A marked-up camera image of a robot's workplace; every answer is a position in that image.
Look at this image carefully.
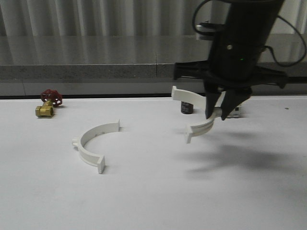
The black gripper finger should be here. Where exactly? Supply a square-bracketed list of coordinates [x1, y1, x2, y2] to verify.
[221, 88, 252, 120]
[205, 87, 221, 119]

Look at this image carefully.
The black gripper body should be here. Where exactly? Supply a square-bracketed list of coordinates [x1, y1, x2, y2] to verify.
[174, 33, 287, 92]

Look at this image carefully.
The white half-ring pipe clamp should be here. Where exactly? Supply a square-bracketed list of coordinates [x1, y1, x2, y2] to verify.
[171, 86, 222, 144]

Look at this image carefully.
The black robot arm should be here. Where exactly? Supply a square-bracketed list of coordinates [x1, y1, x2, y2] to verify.
[174, 0, 288, 120]

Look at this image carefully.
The black cylindrical capacitor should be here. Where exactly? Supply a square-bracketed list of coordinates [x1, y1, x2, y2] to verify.
[180, 101, 194, 115]

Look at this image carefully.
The grey stone counter ledge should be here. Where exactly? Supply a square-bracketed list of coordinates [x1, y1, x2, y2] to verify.
[0, 34, 307, 81]

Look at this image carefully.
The brass valve red handwheel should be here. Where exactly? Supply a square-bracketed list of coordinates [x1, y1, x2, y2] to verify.
[35, 89, 63, 117]

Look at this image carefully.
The grey pleated curtain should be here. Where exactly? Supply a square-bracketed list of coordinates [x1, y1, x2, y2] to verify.
[0, 0, 307, 37]

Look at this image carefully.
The white circuit breaker red switch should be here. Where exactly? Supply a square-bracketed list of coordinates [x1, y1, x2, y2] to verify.
[214, 104, 242, 118]

